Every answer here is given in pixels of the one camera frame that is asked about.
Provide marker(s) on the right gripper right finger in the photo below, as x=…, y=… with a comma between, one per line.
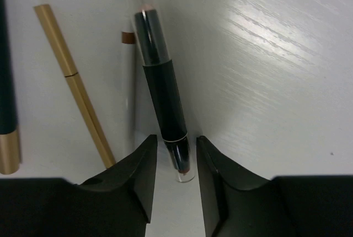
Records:
x=236, y=201

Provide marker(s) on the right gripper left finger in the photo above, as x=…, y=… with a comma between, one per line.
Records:
x=121, y=197

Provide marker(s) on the black clear-capped makeup stick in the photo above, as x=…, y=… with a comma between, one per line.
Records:
x=159, y=72

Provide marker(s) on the dark green gold makeup pen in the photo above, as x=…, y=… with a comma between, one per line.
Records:
x=10, y=145

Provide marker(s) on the gold slim makeup pen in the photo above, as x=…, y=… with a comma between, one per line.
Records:
x=61, y=51

